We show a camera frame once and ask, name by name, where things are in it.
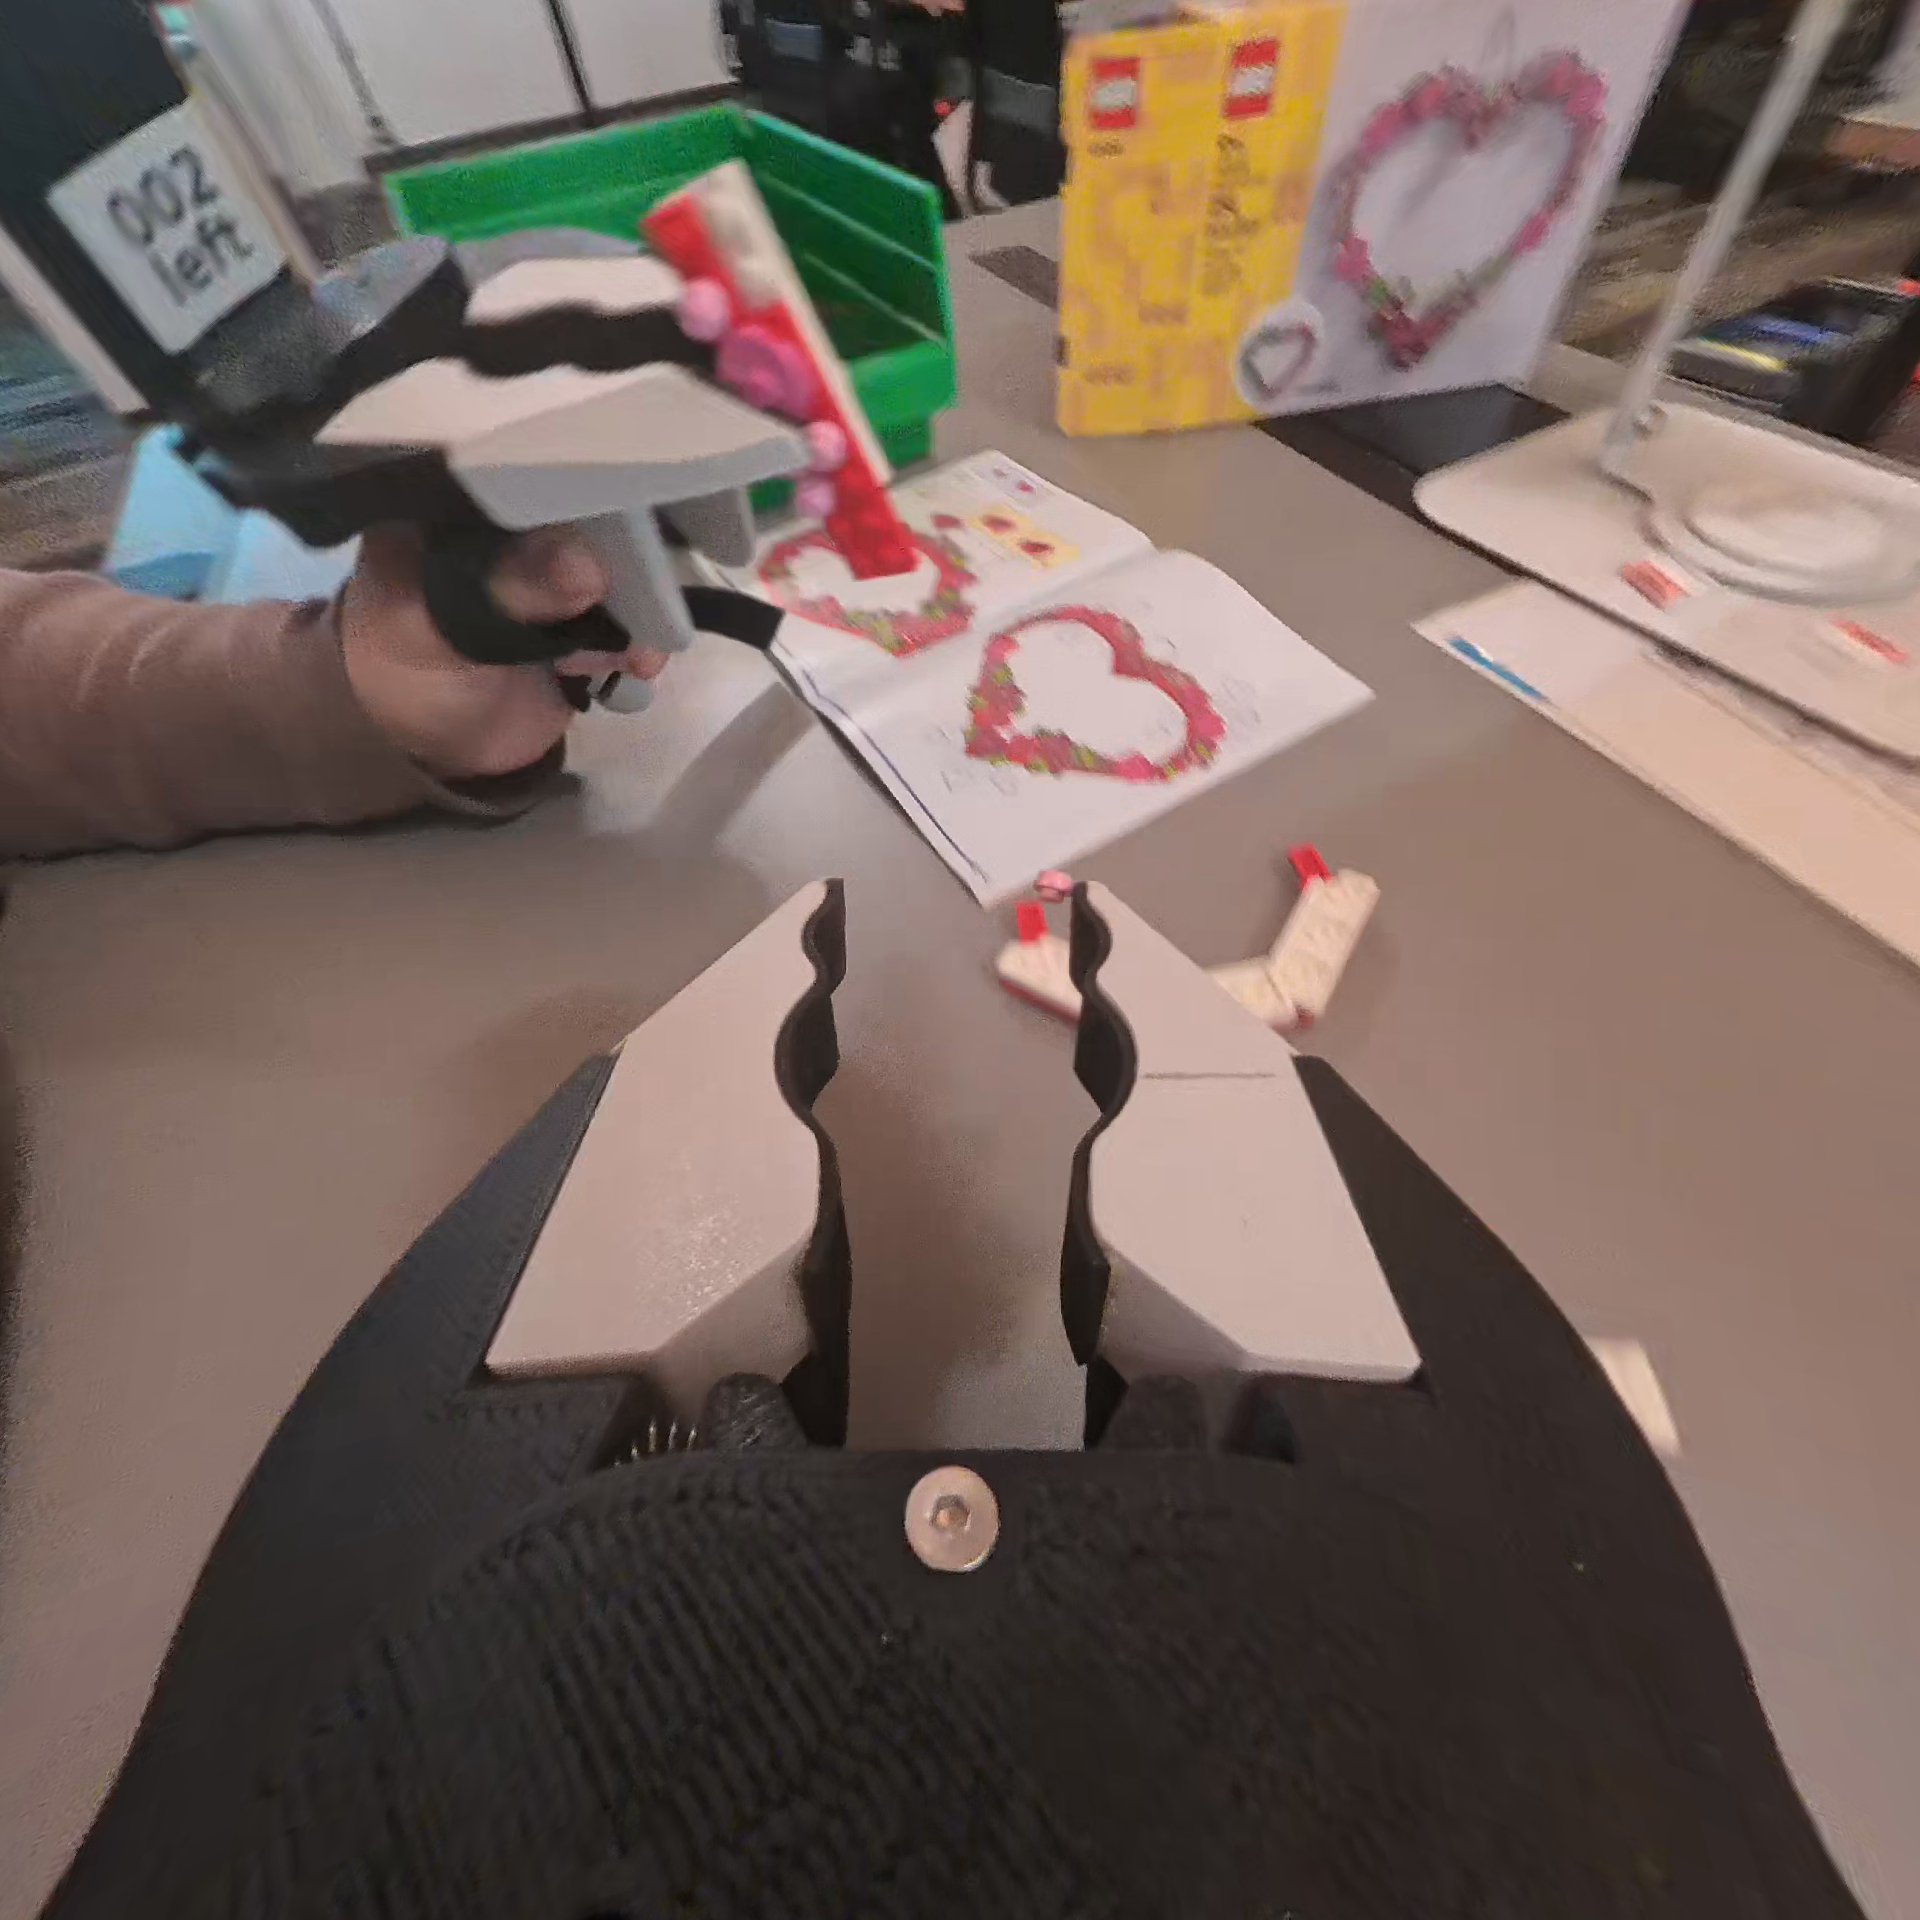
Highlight yellow and white lego box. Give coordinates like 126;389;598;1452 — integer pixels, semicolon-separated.
1056;0;1690;441

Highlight person's left forearm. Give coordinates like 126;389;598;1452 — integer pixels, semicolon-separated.
0;565;584;864

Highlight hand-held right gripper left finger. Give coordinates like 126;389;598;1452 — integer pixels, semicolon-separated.
486;880;854;1402

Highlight laminated paper sheet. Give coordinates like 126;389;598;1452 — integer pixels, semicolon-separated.
1411;577;1920;965

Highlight pale blue box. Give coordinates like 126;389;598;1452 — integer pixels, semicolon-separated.
103;424;365;605

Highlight person's left hand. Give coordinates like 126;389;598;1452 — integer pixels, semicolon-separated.
337;525;673;785

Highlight white cabinet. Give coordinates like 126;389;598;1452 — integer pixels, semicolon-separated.
186;0;729;160

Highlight green plastic bin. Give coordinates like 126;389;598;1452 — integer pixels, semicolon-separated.
381;102;961;515

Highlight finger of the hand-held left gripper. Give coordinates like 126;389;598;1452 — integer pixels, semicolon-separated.
320;364;814;558
457;249;707;378

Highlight white lamp stand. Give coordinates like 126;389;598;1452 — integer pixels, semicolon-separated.
1411;0;1920;761

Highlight heart print instruction booklet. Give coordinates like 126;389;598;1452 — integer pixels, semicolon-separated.
701;449;1375;912

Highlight red lego strip with flowers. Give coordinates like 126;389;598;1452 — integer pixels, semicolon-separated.
640;160;920;584

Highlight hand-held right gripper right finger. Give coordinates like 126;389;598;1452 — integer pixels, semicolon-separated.
1061;883;1424;1382

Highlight white and red angled lego piece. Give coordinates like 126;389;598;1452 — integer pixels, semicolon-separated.
995;843;1383;1038

